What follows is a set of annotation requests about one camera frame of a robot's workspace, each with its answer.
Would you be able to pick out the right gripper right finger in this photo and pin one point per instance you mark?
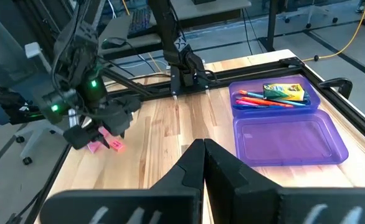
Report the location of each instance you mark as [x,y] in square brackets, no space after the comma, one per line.
[248,202]

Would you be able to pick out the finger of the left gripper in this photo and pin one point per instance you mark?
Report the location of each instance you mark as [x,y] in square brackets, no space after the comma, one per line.
[128,107]
[79,137]

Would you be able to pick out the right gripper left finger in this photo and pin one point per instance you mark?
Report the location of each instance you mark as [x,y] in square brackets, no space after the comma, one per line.
[170,205]

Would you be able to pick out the small pink eraser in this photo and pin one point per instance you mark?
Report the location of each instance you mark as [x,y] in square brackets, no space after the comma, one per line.
[117,145]

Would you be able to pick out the blue pen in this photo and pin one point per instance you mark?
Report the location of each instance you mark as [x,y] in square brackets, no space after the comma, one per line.
[248,107]

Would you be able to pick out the pink highlighter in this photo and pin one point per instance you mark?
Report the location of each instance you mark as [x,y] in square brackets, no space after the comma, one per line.
[243,102]

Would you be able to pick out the pink marker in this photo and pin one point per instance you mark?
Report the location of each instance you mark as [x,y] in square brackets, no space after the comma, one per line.
[269,102]

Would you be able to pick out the yellow green crayon box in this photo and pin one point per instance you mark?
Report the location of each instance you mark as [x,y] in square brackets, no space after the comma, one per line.
[283,91]

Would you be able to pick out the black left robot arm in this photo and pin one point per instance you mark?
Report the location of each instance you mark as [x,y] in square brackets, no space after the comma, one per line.
[170,31]

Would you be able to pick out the pink white stapler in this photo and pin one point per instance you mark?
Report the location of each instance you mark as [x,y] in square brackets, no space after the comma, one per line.
[93,147]

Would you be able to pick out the black computer mouse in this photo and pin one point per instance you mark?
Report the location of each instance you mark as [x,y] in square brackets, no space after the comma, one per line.
[111,43]

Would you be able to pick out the purple plastic pencil case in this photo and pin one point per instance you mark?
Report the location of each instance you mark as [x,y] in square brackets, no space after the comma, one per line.
[288,143]

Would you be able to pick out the grey keyboard desk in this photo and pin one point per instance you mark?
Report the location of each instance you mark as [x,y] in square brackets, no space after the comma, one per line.
[117,28]

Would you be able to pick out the backlit computer keyboard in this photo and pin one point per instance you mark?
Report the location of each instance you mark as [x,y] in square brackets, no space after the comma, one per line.
[140,21]

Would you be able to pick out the black object on desk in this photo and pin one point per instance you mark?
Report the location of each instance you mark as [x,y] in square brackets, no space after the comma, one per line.
[204,1]

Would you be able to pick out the grey office desk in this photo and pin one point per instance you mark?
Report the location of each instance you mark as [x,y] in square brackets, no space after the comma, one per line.
[226,6]

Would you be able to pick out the white office chair base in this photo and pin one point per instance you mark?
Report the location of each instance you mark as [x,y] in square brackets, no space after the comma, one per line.
[308,14]

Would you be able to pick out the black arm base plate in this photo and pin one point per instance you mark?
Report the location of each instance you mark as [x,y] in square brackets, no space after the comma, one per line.
[177,84]

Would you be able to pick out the black aluminium table frame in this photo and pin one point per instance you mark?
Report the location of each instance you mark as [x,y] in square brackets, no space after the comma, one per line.
[254,70]

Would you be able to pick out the black frame clamp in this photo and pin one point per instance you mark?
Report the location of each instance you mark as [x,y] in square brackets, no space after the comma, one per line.
[341,84]

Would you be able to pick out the black desk leg post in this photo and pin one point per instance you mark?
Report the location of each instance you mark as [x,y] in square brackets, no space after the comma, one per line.
[272,25]

